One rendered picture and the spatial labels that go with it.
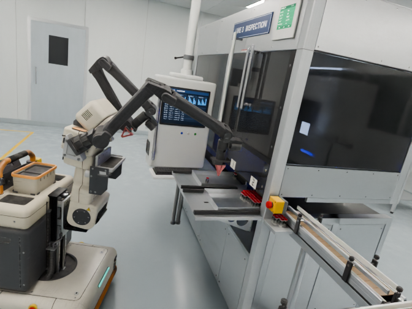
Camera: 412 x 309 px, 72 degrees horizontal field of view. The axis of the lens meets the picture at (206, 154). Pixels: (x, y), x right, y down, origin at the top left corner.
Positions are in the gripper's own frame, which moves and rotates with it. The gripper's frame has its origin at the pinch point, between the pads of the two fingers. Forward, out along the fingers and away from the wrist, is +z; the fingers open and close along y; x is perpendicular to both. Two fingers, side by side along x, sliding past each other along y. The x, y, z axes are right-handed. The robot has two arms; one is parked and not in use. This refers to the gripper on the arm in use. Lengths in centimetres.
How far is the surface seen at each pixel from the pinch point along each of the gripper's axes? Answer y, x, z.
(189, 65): -2, 95, -57
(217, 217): -0.6, -10.1, 21.5
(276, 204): 26.9, -20.6, 8.3
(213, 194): 6.7, 19.6, 20.8
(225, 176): 28, 53, 21
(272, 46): 29, 19, -73
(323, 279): 83, -10, 70
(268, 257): 36, -11, 48
